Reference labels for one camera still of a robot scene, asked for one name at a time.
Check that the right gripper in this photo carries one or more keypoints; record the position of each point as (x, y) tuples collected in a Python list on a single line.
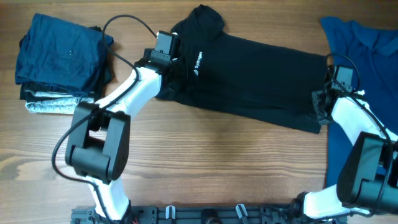
[(323, 119)]

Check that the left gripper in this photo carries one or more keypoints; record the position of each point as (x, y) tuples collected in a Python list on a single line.
[(176, 74)]

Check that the black polo shirt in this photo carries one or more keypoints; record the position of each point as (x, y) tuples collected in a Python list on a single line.
[(247, 78)]

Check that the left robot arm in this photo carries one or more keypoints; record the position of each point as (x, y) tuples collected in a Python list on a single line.
[(98, 140)]

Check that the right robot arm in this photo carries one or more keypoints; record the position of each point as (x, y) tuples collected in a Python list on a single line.
[(367, 184)]

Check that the folded light grey garment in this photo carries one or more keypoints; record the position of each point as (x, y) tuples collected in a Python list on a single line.
[(52, 102)]

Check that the folded navy blue shirt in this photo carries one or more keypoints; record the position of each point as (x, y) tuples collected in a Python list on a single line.
[(62, 53)]

